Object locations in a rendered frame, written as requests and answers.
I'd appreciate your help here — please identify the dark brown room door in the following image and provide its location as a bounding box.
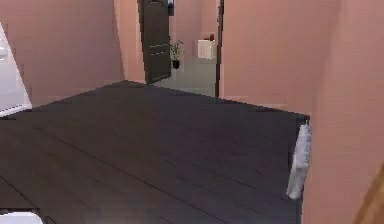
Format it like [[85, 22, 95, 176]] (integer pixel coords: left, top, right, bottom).
[[137, 0, 173, 85]]

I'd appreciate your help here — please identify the white rounded object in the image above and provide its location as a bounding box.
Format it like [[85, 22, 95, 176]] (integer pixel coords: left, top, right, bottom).
[[0, 211, 44, 224]]

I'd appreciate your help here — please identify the brown wooden furniture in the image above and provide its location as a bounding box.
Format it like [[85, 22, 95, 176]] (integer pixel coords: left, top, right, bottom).
[[352, 160, 384, 224]]

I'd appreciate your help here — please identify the white cabinet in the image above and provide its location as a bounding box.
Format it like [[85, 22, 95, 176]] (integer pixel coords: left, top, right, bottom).
[[197, 39, 217, 60]]

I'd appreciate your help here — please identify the green house plant black pot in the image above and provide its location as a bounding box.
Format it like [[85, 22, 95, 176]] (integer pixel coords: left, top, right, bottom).
[[169, 39, 185, 70]]

